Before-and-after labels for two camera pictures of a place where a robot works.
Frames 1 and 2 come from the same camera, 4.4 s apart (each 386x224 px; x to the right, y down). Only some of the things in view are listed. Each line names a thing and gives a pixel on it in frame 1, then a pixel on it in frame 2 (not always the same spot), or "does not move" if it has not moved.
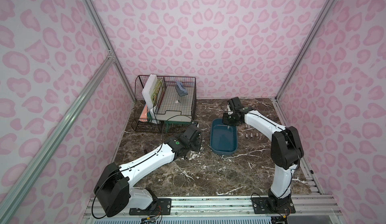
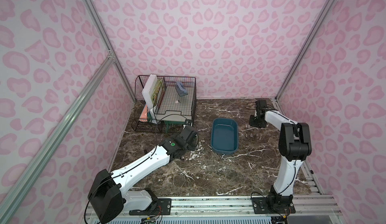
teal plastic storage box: (223, 138) does not move
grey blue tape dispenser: (180, 89) does not move
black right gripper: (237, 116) -> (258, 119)
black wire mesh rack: (160, 100) does not move
